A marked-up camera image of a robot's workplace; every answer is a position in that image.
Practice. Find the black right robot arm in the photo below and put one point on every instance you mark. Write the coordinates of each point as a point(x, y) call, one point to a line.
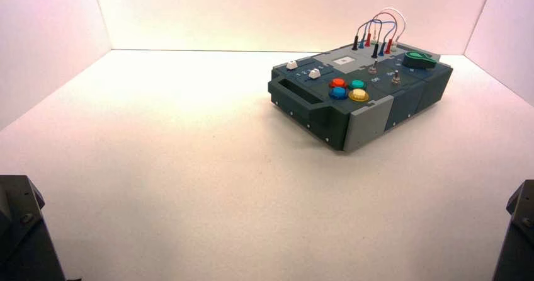
point(517, 237)

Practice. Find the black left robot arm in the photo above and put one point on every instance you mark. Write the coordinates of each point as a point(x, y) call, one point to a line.
point(23, 233)

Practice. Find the blue push button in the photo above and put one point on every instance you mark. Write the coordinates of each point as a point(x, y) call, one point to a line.
point(338, 93)

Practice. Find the red push button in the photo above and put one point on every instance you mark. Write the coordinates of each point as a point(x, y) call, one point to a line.
point(338, 83)

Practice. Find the yellow push button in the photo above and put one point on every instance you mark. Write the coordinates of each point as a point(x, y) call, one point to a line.
point(358, 95)

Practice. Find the green push button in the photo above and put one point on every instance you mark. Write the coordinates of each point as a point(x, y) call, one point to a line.
point(357, 84)

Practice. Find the white slider knob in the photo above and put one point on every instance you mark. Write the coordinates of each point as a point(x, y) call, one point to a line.
point(314, 73)
point(291, 65)

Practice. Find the dark teal task box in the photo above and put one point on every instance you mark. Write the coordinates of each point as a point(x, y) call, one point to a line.
point(367, 116)

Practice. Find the green rotary knob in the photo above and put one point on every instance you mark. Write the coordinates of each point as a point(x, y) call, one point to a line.
point(419, 59)

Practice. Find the metal toggle switch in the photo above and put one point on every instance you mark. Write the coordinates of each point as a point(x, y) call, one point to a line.
point(396, 77)
point(374, 66)

